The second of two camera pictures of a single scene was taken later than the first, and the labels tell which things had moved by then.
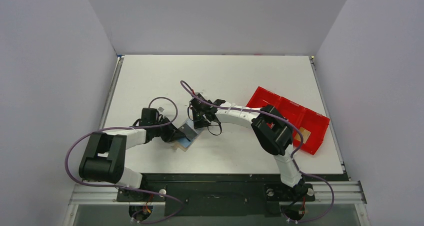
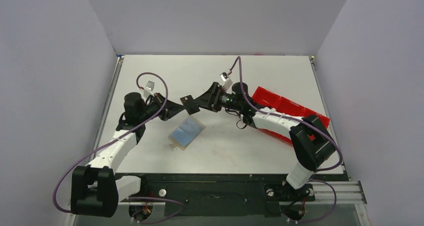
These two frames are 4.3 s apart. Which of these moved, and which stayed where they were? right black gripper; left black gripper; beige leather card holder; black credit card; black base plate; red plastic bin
Moved: left black gripper; black credit card; right black gripper
Stayed: beige leather card holder; black base plate; red plastic bin
